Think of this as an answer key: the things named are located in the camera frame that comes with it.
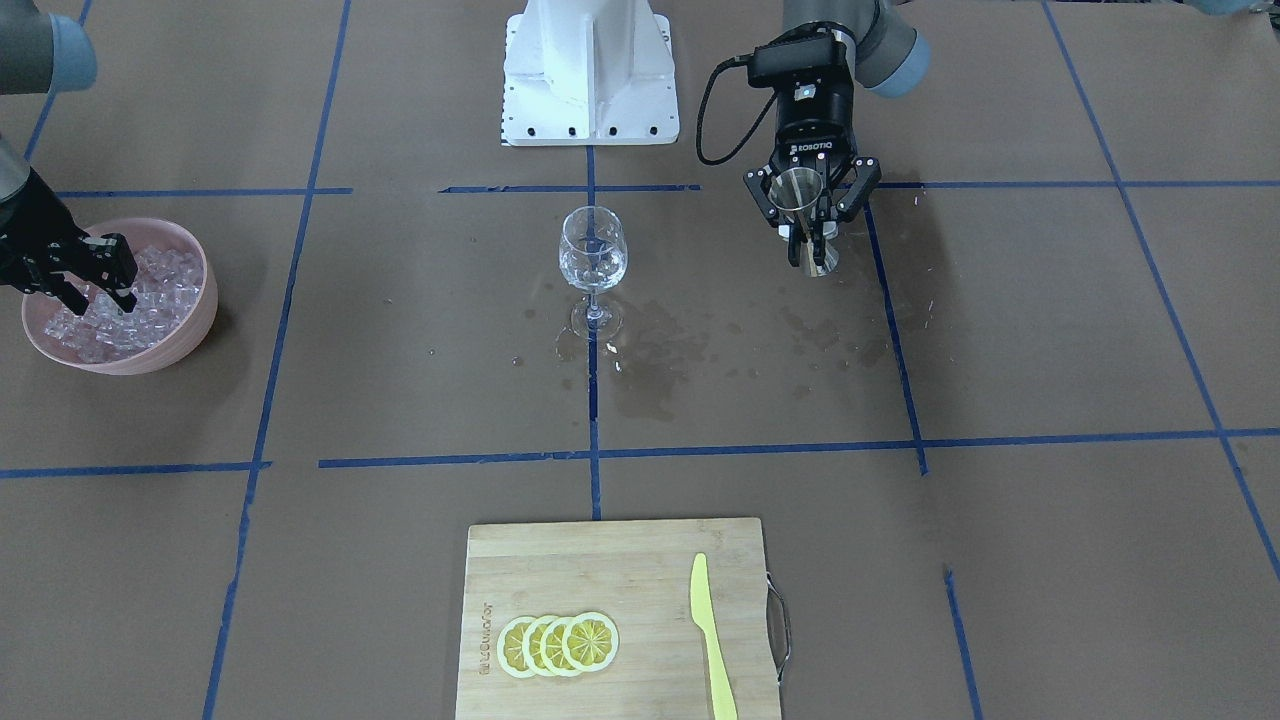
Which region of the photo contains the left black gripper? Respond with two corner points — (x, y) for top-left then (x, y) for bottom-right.
(742, 78), (882, 268)

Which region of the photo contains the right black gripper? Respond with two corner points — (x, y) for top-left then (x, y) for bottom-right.
(1, 170), (138, 316)

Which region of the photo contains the steel double jigger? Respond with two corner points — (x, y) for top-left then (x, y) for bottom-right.
(771, 167), (838, 278)

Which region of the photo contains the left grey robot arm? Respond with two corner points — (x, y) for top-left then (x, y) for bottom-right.
(744, 1), (931, 277)

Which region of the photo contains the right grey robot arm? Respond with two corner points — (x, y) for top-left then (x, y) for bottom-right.
(1, 1), (138, 316)

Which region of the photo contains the pile of ice cubes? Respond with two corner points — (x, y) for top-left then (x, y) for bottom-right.
(42, 243), (205, 364)

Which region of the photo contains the clear wine glass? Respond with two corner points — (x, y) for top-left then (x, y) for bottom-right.
(559, 205), (628, 342)

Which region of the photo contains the pink bowl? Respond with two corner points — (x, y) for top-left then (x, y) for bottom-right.
(20, 217), (219, 375)

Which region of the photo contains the bamboo cutting board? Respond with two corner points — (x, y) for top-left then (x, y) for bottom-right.
(454, 518), (782, 719)

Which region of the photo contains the lemon slice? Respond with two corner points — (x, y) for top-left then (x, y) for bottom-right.
(497, 616), (536, 679)
(521, 614), (561, 676)
(543, 616), (584, 678)
(562, 611), (620, 673)

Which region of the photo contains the yellow plastic knife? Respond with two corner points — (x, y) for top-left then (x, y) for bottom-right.
(689, 552), (739, 719)

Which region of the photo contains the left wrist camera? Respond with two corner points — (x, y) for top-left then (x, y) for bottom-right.
(748, 33), (852, 88)

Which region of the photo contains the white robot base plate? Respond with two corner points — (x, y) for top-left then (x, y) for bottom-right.
(500, 1), (681, 147)

